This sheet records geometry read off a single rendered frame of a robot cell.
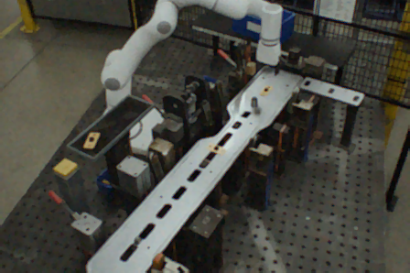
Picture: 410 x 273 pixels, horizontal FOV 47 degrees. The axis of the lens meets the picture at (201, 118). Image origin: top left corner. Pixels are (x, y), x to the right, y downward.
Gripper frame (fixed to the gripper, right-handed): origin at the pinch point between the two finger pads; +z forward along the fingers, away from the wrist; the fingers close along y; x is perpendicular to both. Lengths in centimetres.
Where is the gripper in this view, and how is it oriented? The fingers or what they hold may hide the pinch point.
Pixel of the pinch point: (267, 70)
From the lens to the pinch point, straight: 221.3
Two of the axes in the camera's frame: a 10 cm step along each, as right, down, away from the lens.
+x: 5.3, -5.6, 6.4
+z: 0.3, 7.6, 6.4
